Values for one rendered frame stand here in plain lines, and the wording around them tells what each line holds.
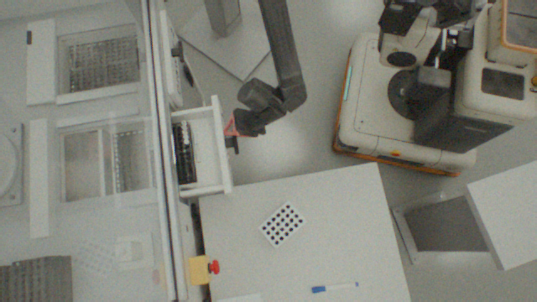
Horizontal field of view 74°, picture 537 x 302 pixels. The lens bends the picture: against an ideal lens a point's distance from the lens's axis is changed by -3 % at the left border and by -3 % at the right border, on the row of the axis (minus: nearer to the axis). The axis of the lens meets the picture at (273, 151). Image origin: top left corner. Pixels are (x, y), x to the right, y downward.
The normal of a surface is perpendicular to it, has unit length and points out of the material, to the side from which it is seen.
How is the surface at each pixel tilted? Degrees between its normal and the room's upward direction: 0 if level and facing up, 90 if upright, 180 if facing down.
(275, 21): 60
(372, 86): 0
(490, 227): 0
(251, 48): 3
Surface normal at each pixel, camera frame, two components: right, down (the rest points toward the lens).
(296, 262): 0.00, -0.25
